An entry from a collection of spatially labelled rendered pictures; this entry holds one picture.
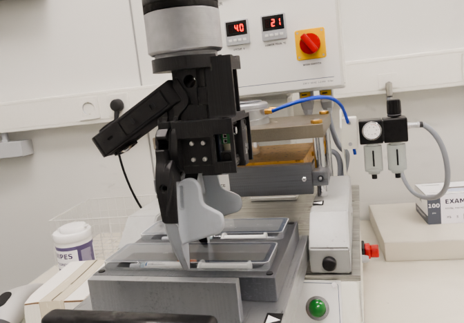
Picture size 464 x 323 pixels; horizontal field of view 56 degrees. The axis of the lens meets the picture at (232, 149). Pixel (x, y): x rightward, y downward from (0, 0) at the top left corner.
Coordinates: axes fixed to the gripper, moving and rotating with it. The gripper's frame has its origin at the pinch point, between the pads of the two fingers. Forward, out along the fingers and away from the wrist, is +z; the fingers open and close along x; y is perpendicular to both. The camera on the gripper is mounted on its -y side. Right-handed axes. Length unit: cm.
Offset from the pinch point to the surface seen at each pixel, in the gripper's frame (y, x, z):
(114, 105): -51, 74, -14
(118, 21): -51, 82, -40
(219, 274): 4.3, -3.4, 1.6
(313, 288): 11.7, 10.0, 9.4
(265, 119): 3.6, 28.8, -10.8
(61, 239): -47, 38, 14
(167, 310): 0.6, -8.1, 3.0
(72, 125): -68, 76, -10
